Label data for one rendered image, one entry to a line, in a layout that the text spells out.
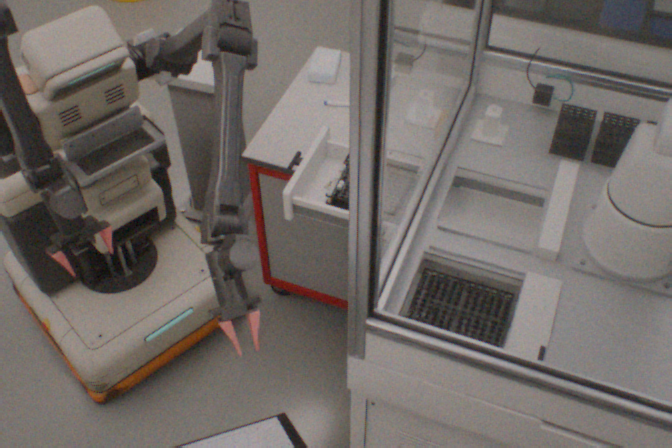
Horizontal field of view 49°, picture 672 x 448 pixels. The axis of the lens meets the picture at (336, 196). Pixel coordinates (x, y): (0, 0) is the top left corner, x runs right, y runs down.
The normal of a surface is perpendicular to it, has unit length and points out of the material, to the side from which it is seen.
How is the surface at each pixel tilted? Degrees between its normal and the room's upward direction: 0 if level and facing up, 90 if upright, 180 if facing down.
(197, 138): 90
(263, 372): 0
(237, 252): 43
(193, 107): 90
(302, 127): 0
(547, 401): 90
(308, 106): 0
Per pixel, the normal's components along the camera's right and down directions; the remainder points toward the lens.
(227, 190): 0.54, -0.17
